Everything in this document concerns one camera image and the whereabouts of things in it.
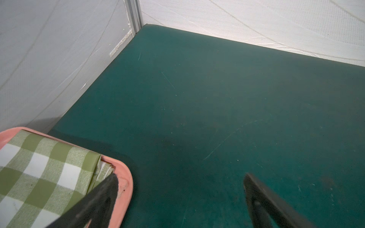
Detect green checkered cloth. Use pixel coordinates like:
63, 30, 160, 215
1, 130, 114, 228

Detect pink plastic tray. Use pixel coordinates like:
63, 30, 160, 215
1, 127, 133, 228

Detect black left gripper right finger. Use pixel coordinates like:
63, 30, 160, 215
243, 173, 315, 228

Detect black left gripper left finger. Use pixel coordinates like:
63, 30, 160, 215
48, 174, 118, 228

